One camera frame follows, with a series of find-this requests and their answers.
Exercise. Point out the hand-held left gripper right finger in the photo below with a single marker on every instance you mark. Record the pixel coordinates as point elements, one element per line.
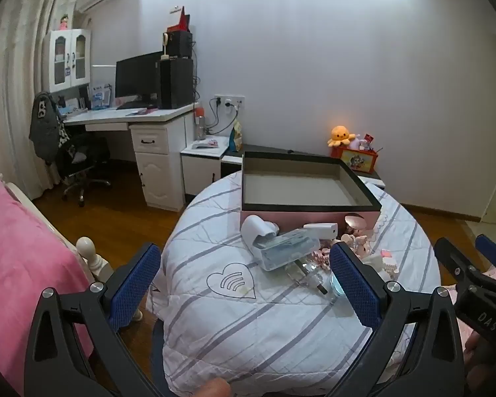
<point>355,287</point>

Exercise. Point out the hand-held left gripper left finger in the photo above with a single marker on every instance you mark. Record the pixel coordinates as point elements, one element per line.
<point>136,287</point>

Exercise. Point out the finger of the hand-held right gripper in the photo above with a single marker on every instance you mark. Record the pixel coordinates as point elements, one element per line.
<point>494,252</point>
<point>454,258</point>

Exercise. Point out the pale pink bunny plush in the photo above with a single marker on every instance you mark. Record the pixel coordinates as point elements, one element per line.
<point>355,245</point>

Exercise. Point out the pink building block figure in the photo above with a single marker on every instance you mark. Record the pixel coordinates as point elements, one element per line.
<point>389,261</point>

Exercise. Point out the white rectangular device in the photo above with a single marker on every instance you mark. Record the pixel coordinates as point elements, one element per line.
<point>320,230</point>

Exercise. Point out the clear plastic box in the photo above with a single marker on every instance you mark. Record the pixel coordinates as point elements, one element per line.
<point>287,248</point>

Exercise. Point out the pink box with black rim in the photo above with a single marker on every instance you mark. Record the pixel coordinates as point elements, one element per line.
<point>297,190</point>

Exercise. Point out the white handheld device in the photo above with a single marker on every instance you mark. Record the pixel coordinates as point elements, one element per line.
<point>254,229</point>

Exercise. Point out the person's right hand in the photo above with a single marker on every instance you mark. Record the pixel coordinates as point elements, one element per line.
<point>473,349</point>

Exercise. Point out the glass perfume bottle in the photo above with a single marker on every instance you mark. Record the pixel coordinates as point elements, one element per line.
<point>310,278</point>

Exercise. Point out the rose gold round mirror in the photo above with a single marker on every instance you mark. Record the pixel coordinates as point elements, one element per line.
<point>354,221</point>

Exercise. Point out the striped white quilt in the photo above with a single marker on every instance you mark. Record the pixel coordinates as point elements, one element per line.
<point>215,331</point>

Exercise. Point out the pink blanket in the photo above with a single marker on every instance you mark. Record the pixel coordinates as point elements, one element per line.
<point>20,248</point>

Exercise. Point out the orange storage box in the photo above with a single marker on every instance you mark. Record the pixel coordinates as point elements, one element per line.
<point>358,160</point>

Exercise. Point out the white desk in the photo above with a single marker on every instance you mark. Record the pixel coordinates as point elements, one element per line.
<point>161,161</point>

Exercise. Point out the small white nightstand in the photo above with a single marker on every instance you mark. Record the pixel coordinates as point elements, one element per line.
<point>200,169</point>

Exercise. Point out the black office chair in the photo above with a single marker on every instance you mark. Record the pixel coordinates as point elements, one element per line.
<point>82,161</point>

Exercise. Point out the purple plush toy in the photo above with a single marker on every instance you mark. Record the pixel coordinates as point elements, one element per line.
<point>356,142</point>

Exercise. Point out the orange octopus plush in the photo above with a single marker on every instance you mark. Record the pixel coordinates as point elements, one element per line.
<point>341,135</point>

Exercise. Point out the orange cap water bottle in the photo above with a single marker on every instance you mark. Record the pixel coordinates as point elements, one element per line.
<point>200,126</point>

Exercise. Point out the blue snack bag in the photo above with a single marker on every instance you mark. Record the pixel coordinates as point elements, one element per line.
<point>236,138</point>

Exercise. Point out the grey jacket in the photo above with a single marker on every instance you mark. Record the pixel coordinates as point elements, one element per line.
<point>45,128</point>

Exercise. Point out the black computer tower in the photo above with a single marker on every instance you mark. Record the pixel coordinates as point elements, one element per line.
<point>175,84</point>

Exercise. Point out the black computer monitor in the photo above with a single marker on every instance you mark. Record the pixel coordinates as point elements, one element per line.
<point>138,74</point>

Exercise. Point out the cream curtain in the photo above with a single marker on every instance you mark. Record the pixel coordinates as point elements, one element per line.
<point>12,91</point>

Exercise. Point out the white hutch cabinet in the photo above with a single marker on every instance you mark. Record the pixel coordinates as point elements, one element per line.
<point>68,60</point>

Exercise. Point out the small white webcam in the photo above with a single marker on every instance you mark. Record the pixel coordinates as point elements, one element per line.
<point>165,45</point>

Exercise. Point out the black speaker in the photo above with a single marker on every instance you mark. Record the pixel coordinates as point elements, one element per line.
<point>180,44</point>

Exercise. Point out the red box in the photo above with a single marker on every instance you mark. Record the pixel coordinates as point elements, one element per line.
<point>182,20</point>

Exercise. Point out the small doll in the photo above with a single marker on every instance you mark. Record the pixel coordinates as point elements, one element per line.
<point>65,22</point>

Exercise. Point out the white bed frame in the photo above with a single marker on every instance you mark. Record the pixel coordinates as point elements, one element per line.
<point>91,256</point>

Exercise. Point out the white wall socket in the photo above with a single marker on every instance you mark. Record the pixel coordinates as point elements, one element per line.
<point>229,102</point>

